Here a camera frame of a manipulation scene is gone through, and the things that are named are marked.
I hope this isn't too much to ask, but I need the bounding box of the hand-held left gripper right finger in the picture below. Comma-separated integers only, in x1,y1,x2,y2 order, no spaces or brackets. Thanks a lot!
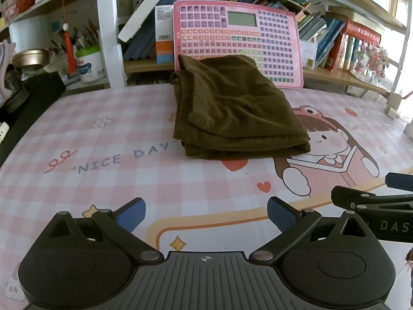
248,196,371,264

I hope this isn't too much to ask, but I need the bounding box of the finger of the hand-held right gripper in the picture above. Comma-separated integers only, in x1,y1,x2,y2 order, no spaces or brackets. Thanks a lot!
331,185,413,212
385,172,413,189

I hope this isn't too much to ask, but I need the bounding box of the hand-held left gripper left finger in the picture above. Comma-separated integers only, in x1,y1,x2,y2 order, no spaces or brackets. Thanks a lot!
40,197,165,264

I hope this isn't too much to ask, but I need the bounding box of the brown cloth garment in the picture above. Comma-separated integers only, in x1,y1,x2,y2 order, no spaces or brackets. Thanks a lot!
169,54,311,161

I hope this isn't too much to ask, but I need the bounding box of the pink checked cartoon desk mat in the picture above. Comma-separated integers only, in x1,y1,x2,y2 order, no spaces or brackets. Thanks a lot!
0,84,413,310

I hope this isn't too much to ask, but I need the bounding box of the anime figurine display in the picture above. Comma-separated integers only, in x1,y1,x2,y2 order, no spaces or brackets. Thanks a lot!
353,43,389,81

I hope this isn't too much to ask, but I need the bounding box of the small white box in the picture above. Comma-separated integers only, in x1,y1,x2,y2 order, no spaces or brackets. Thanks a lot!
300,39,318,70

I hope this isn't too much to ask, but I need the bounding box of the black case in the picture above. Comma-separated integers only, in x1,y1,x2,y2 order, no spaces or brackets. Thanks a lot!
0,71,67,165

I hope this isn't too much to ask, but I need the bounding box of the red boxed book set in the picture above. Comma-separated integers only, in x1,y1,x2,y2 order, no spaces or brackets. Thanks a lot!
324,19,381,72

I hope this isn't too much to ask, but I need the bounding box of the stack of teal thin books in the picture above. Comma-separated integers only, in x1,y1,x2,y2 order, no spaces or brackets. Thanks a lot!
297,11,346,68

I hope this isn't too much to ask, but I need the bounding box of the orange and white box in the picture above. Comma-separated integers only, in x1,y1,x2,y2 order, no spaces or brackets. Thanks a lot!
155,5,175,64

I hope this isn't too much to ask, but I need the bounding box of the dark glass jar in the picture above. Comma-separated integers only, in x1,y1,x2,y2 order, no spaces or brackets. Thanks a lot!
5,71,29,113

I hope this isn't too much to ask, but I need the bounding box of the red tassel ornament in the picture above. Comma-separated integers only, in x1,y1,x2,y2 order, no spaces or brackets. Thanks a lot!
62,22,78,75

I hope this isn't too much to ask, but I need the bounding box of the white metal bookshelf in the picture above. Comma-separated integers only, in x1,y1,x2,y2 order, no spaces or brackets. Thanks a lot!
95,0,407,113

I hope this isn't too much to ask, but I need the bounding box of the holder with pens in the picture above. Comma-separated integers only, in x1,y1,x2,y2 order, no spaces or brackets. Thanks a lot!
48,19,99,55

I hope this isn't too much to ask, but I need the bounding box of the brass bowl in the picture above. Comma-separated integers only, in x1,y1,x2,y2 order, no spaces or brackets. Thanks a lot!
12,49,50,70

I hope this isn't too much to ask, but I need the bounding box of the lavender garment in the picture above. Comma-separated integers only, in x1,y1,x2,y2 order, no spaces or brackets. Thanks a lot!
0,40,17,99

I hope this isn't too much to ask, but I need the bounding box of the pink toy keyboard tablet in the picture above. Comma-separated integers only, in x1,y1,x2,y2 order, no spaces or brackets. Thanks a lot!
172,1,304,89

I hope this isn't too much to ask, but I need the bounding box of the thick white-paged book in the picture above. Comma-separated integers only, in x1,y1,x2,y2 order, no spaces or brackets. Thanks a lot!
118,0,175,42

